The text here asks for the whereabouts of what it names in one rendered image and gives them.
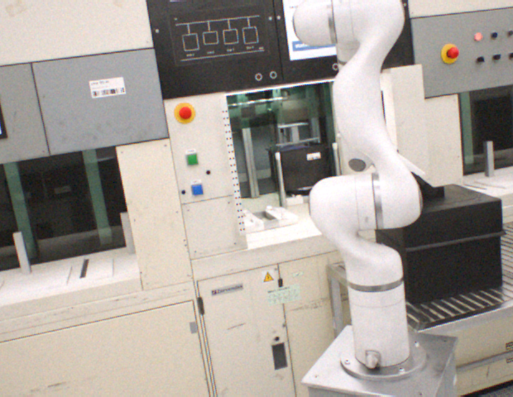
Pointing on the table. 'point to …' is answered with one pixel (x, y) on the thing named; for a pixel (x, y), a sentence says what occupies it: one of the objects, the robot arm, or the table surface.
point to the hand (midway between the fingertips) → (427, 190)
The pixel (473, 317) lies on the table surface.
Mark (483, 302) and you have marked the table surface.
